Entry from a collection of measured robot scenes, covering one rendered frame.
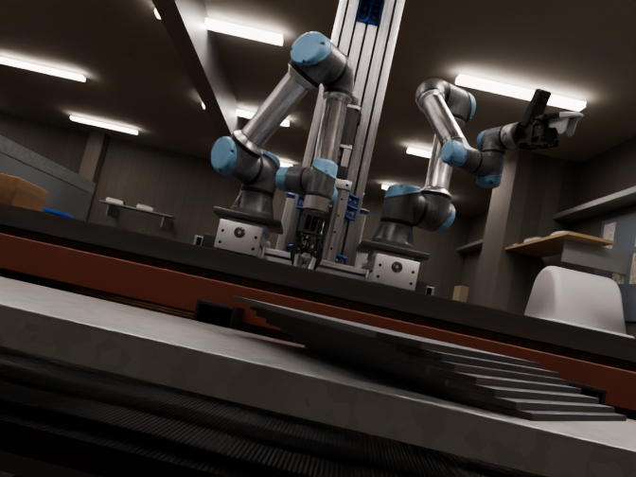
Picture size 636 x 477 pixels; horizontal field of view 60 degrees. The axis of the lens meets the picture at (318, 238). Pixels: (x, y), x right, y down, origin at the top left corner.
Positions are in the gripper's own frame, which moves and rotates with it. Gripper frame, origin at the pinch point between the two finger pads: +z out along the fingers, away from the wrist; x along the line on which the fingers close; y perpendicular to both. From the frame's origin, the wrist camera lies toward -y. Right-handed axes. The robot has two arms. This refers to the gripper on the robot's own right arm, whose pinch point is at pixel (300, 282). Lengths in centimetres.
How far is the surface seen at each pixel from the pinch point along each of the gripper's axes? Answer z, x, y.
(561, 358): 5, 43, 83
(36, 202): -2, -40, 67
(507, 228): -134, 181, -516
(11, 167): -13, -82, 16
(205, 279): 5, -4, 83
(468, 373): 8, 26, 110
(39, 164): -17, -82, 5
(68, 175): -18, -82, -11
